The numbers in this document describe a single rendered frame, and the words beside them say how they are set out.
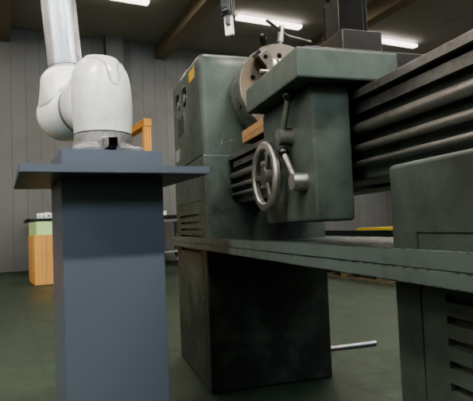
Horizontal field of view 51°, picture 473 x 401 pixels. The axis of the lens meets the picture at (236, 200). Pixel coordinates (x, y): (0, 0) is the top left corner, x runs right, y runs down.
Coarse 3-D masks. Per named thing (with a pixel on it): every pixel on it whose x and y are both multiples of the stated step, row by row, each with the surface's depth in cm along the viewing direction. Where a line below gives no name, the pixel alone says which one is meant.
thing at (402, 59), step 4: (324, 48) 104; (328, 48) 105; (332, 48) 105; (336, 48) 105; (376, 52) 108; (380, 52) 108; (384, 52) 109; (388, 52) 109; (392, 52) 109; (400, 56) 110; (404, 56) 110; (408, 56) 110; (412, 56) 111; (416, 56) 111; (400, 60) 110; (404, 60) 110; (408, 60) 110; (400, 64) 110
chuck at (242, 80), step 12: (264, 48) 173; (276, 48) 174; (288, 48) 175; (252, 60) 171; (240, 72) 170; (252, 72) 171; (240, 84) 169; (252, 84) 170; (240, 96) 170; (252, 120) 173
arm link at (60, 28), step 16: (48, 0) 144; (64, 0) 145; (48, 16) 144; (64, 16) 144; (48, 32) 144; (64, 32) 144; (48, 48) 145; (64, 48) 144; (48, 64) 145; (64, 64) 144; (48, 80) 142; (64, 80) 141; (48, 96) 141; (48, 112) 141; (48, 128) 145; (64, 128) 140
